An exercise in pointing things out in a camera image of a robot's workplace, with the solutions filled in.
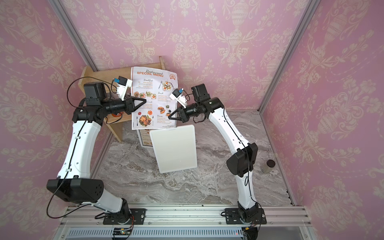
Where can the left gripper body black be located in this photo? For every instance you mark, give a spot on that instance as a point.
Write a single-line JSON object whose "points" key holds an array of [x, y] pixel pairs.
{"points": [[127, 105]]}

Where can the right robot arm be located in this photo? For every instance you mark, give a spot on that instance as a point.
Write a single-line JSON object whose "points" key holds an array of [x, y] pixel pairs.
{"points": [[241, 163]]}

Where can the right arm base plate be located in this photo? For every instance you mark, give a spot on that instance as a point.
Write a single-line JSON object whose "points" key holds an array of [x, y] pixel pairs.
{"points": [[239, 216]]}

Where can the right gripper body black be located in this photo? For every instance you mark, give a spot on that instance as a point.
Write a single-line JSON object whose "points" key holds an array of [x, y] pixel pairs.
{"points": [[194, 110]]}

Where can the white acrylic menu rack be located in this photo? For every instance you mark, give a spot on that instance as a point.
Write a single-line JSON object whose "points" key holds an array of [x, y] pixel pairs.
{"points": [[145, 138]]}

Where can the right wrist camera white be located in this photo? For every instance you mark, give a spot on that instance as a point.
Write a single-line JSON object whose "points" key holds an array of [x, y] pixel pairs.
{"points": [[177, 95]]}

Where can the small circuit board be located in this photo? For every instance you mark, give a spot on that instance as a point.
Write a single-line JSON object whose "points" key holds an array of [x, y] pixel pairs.
{"points": [[121, 232]]}

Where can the aluminium rail frame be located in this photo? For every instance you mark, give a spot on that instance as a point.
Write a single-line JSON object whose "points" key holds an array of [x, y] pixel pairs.
{"points": [[189, 222]]}

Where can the wooden shelf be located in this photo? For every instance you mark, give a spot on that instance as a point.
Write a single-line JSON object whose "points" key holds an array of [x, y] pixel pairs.
{"points": [[108, 75]]}

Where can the small jar with black lid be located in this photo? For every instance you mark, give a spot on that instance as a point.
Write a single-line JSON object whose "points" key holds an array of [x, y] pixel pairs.
{"points": [[268, 166]]}

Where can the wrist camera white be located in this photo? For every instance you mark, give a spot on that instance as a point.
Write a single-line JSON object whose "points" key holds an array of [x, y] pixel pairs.
{"points": [[123, 84], [177, 95]]}

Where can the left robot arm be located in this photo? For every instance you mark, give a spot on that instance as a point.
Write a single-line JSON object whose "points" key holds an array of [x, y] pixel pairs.
{"points": [[73, 183]]}

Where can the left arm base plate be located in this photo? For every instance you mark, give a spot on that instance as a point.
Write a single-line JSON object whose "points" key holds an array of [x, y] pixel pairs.
{"points": [[134, 216]]}

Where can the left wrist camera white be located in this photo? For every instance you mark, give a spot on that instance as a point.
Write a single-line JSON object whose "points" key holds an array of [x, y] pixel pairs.
{"points": [[123, 84]]}

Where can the pink special menu sheet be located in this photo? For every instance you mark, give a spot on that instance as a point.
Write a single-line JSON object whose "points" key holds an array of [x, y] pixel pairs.
{"points": [[156, 87]]}

